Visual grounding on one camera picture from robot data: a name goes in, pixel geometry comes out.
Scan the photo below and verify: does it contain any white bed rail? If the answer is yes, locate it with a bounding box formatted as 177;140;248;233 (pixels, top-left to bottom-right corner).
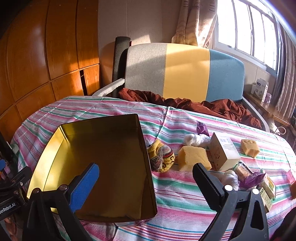
92;78;125;97

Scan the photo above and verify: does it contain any striped bedspread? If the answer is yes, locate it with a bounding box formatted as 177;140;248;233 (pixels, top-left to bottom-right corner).
11;96;295;240

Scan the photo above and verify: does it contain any small tan sponge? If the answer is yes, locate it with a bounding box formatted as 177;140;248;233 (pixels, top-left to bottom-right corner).
241;139;260;158

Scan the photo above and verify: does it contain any black foam roll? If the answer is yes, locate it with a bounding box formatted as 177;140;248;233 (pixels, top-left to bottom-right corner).
111;36;132;98

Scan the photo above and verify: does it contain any purple snack packet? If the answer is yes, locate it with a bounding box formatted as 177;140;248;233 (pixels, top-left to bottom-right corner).
239;172;265;189
196;121;209;137

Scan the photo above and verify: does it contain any green rice cracker packet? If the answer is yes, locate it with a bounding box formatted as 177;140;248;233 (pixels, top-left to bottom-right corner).
260;173;276;200

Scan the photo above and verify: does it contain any wooden side table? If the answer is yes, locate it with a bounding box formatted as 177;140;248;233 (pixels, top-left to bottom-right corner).
243;91;290;126

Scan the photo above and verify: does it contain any window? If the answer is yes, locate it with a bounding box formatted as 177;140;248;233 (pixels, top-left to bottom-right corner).
213;0;281;76

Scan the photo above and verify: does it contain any right side curtain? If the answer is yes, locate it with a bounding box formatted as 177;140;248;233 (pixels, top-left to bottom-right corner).
275;22;296;121

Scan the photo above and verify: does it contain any green white small box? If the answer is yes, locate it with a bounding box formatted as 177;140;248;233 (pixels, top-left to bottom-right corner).
259;187;273;213

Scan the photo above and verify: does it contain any white plastic bag ball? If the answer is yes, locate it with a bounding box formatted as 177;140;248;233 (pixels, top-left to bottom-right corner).
184;133;211;148

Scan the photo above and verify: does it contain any yellow patterned sock ball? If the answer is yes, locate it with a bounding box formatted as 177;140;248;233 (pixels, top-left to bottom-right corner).
147;139;175;173

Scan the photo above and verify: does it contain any beige cardboard box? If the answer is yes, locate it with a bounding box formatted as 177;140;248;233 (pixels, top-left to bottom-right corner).
209;132;240;171

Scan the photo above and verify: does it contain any white product box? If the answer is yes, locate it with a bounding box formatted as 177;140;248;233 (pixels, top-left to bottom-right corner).
250;78;268;102

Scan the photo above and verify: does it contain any rust brown blanket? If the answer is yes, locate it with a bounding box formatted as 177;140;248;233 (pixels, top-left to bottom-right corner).
117;88;262;129

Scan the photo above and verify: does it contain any gold metal tin box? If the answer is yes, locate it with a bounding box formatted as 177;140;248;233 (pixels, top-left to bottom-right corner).
28;114;158;225

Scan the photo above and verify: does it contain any large yellow sponge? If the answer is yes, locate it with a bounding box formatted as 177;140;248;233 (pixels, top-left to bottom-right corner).
178;146;212;172

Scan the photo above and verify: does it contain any brown snack bar packet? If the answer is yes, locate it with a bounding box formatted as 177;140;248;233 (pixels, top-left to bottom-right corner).
232;161;253;182

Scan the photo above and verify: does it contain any beige curtain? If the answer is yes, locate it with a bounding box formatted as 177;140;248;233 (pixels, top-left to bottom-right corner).
171;0;218;48

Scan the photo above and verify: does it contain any orange sponge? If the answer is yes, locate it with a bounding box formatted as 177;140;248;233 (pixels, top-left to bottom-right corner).
290;181;296;200

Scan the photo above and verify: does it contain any wooden wardrobe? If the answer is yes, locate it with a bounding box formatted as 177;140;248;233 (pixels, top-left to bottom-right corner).
1;1;100;141

